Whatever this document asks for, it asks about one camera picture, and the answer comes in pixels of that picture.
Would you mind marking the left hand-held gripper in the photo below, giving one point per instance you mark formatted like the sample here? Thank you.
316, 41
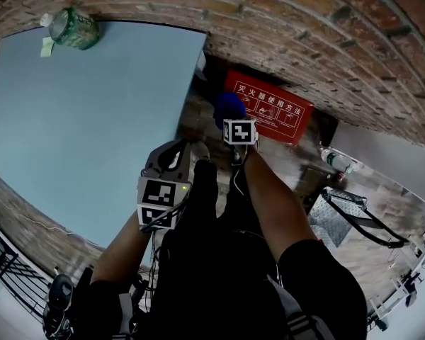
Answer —
159, 194

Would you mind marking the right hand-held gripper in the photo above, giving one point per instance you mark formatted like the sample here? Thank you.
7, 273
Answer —
241, 131

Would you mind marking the blue cloth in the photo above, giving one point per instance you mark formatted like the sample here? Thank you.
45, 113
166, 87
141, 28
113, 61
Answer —
229, 107

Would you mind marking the red fire extinguisher box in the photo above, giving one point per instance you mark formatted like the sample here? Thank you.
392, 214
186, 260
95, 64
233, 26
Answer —
277, 113

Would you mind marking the person's left forearm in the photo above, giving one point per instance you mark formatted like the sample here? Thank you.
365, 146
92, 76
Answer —
124, 250

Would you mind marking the person's right forearm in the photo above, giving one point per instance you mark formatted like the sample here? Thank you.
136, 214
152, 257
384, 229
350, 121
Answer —
274, 204

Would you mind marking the person's grey shoe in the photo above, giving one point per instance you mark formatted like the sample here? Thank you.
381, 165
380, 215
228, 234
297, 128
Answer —
202, 151

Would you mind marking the person's black trousers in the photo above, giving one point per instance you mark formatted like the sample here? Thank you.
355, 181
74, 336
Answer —
212, 260

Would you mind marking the clear plastic water bottle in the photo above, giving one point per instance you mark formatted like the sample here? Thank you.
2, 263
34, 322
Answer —
335, 161

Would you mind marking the small red can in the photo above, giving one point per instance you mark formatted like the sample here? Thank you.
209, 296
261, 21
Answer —
340, 176

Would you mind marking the metal checker-plate hand truck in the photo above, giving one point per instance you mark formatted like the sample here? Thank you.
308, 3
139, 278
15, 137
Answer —
334, 214

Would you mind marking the black office chair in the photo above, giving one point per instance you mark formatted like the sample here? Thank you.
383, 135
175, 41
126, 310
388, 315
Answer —
58, 306

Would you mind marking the black metal railing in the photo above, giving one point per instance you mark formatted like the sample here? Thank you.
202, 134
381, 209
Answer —
10, 264

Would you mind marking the pale green sticky note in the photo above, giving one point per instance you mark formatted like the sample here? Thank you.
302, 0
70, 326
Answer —
47, 46

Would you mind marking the green plastic bottle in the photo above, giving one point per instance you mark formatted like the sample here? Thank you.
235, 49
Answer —
74, 28

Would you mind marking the white desk with equipment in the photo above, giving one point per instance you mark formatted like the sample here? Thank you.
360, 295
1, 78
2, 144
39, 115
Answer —
416, 267

